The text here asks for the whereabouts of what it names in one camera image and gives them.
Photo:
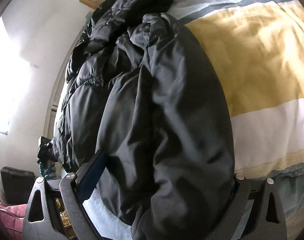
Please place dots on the window with frame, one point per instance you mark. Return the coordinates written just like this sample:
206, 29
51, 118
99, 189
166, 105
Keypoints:
15, 78

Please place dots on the pink bag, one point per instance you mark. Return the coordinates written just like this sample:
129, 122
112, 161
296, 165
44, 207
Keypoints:
12, 218

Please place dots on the black puffer down coat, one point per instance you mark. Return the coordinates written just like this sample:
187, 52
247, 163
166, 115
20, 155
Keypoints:
141, 89

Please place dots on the striped duvet cover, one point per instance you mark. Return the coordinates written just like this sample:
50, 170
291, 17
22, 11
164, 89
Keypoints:
257, 49

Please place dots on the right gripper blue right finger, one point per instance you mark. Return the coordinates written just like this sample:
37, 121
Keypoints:
266, 219

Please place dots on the blue gloved left hand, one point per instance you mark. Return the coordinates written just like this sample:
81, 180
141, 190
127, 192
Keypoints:
48, 170

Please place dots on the black case on floor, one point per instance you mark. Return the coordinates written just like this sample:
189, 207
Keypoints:
17, 185

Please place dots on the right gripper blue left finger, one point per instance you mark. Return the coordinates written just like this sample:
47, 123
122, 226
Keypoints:
42, 219

